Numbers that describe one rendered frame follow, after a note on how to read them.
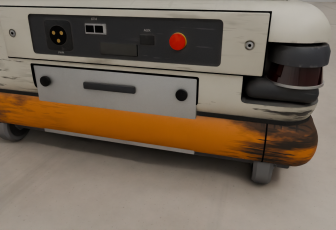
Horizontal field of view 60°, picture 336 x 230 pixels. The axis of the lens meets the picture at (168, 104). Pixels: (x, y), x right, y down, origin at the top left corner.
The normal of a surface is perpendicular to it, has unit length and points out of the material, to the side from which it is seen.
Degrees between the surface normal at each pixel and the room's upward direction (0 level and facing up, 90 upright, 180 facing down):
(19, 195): 0
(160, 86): 90
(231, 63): 90
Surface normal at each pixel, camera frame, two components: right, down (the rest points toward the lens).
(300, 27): -0.16, -0.13
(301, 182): 0.00, -0.93
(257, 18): -0.29, 0.36
